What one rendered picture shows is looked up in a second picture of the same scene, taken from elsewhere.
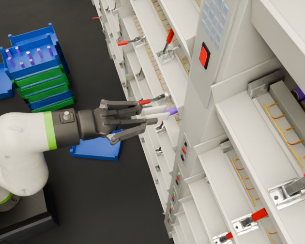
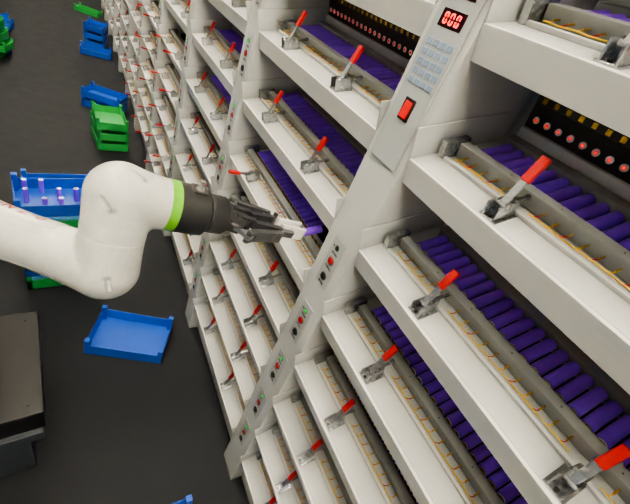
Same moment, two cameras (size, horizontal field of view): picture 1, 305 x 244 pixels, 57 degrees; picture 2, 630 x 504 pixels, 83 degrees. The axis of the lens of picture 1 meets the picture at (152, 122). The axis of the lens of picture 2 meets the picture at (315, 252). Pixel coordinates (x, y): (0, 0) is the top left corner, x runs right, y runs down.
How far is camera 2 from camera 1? 38 cm
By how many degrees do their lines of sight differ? 29
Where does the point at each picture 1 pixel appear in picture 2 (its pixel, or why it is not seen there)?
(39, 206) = (29, 404)
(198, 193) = (335, 325)
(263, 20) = (490, 46)
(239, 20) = (464, 54)
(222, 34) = (440, 73)
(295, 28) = (527, 36)
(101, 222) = (120, 458)
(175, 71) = (320, 181)
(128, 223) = (165, 458)
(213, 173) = (379, 266)
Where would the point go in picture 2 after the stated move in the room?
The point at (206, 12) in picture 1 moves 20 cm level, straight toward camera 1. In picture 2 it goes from (419, 65) to (454, 97)
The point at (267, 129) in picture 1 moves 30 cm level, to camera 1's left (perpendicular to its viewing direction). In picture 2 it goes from (463, 176) to (268, 116)
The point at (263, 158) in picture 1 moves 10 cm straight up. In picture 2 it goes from (467, 193) to (514, 125)
